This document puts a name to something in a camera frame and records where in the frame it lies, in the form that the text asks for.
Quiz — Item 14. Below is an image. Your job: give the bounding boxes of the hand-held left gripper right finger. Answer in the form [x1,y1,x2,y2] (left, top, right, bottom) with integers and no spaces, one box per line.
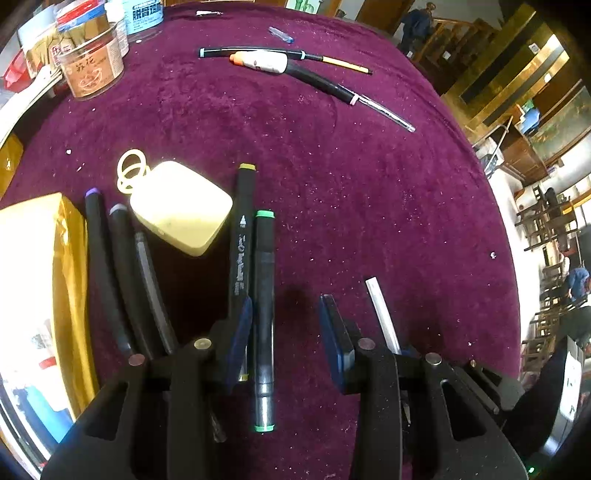
[320,294,528,480]

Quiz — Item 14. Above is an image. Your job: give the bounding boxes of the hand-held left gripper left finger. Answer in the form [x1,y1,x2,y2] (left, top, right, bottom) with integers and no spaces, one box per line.
[41,295,254,480]

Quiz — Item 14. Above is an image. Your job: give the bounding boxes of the white pen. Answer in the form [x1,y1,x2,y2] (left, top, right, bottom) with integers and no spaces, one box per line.
[365,276,403,356]

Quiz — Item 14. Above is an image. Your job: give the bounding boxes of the black marker green cap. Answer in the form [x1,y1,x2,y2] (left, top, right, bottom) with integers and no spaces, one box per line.
[251,209,278,433]

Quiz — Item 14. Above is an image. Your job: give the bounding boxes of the black marker yellow cap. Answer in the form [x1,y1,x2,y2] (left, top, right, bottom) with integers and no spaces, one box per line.
[228,162,257,384]

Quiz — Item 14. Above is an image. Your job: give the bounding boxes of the grey pen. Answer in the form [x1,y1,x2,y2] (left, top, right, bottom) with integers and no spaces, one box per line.
[133,231,179,355]

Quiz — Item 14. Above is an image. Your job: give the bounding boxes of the black marker grey cap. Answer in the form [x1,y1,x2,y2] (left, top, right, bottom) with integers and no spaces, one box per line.
[108,203,163,361]

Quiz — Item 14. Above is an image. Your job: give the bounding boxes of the maroon velvet tablecloth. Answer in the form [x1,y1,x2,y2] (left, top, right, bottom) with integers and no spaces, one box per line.
[0,0,526,480]

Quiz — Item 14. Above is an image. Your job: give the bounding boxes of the pale yellow zip case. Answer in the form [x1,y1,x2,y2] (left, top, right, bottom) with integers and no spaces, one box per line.
[129,160,234,257]

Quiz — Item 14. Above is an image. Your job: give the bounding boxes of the black marker purple cap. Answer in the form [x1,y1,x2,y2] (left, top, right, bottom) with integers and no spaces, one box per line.
[84,186,140,360]

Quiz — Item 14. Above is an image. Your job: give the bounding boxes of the wooden chair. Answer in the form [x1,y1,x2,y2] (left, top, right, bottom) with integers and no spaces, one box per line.
[514,184,583,253]

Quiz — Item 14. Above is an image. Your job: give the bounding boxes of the yellow taped cardboard box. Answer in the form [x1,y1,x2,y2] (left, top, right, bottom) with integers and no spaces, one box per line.
[0,192,101,467]

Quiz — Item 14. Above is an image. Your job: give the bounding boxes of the yellow pencil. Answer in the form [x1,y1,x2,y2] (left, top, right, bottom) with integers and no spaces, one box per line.
[302,53,373,75]

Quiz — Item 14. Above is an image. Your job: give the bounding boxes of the white glue bottle orange cap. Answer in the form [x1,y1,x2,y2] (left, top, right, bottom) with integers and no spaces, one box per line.
[229,50,289,75]

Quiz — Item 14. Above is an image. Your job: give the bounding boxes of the clear jar orange label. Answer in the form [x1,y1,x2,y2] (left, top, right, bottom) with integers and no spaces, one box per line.
[55,18,126,102]

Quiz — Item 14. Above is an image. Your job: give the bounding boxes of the wooden staircase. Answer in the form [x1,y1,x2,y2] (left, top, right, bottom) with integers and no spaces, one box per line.
[410,16,502,95]

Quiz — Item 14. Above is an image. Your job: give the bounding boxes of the stack of papers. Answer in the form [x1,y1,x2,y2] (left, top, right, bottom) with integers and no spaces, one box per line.
[0,64,64,145]

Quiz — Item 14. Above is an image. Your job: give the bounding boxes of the plastic jar blue label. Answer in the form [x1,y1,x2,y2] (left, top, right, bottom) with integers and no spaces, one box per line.
[121,0,165,36]

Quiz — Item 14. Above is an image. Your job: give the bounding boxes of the red plastic bag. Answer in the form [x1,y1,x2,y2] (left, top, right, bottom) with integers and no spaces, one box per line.
[2,48,29,92]

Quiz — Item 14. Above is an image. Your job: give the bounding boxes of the pale yellow ring loops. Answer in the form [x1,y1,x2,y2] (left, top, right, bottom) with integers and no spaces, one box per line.
[116,148,150,195]

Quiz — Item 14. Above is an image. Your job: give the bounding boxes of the black pen pink ring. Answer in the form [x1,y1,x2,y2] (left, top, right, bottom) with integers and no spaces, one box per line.
[285,61,359,106]

